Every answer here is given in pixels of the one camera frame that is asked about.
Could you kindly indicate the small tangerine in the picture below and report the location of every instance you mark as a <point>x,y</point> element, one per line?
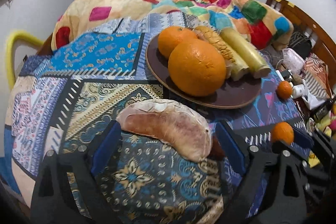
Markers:
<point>282,132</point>
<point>284,90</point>

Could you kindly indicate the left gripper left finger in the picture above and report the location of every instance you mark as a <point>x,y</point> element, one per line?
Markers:
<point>66,190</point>

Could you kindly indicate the striped cloth bag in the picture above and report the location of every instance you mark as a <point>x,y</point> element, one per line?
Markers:
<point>316,74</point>

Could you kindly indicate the pink quilted pouch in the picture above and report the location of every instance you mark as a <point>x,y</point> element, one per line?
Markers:
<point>292,60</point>

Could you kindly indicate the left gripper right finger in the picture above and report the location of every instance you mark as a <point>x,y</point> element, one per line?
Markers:
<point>270,190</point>

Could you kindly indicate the pomelo segment large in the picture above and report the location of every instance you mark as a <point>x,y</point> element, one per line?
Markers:
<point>171,122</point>

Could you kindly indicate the colourful patchwork blanket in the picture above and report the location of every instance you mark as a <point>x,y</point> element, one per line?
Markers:
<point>257,22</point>

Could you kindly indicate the dark purple round plate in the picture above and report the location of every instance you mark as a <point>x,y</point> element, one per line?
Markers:
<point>232,94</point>

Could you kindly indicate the sugarcane piece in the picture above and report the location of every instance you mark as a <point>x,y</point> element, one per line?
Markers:
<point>258,66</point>
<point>236,66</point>

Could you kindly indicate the yellow foam padded rail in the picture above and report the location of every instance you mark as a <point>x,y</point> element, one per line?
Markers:
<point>19,44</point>

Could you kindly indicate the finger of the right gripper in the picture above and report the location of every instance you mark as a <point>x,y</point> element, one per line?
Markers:
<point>319,143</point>
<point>315,173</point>

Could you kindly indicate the large orange back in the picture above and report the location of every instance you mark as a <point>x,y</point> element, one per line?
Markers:
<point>170,37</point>

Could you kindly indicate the black bag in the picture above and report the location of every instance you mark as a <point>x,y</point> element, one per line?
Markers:
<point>301,44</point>

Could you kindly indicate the large orange with sticker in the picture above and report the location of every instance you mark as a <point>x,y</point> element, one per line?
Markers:
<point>197,68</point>

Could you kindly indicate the sugarcane piece front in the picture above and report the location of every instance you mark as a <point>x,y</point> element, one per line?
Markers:
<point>236,66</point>

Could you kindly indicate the wooden bed headboard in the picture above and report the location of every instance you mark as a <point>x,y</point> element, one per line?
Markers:
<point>324,46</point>

